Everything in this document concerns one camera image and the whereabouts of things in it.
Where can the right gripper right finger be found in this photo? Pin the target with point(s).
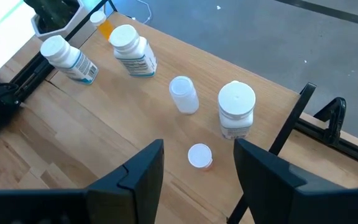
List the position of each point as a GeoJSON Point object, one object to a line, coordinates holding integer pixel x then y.
{"type": "Point", "coordinates": [266, 186]}

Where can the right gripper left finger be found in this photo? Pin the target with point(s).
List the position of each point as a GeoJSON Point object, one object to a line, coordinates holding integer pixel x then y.
{"type": "Point", "coordinates": [129, 193]}

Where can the small salmon vial white cap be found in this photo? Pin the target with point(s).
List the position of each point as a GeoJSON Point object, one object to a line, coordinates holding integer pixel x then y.
{"type": "Point", "coordinates": [200, 155]}

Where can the small plain white bottle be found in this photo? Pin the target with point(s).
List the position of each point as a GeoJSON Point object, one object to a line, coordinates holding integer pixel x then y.
{"type": "Point", "coordinates": [183, 95]}

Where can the white bottle blue label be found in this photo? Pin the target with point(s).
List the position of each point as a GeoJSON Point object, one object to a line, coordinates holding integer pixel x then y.
{"type": "Point", "coordinates": [134, 53]}
{"type": "Point", "coordinates": [70, 62]}

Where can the small amber vial white cap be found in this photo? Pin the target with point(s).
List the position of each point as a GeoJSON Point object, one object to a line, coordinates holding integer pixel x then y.
{"type": "Point", "coordinates": [104, 26]}

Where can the wooden shelf black legs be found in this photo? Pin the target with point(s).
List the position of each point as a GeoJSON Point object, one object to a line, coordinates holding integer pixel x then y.
{"type": "Point", "coordinates": [154, 121]}

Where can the black clamp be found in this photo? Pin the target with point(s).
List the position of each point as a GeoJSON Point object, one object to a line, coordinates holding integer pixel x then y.
{"type": "Point", "coordinates": [342, 115]}

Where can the white hexagonal plant pot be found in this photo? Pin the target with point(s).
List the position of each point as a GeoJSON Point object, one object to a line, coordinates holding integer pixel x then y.
{"type": "Point", "coordinates": [81, 32]}

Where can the green cactus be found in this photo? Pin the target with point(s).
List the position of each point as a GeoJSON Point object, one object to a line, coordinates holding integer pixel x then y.
{"type": "Point", "coordinates": [51, 12]}

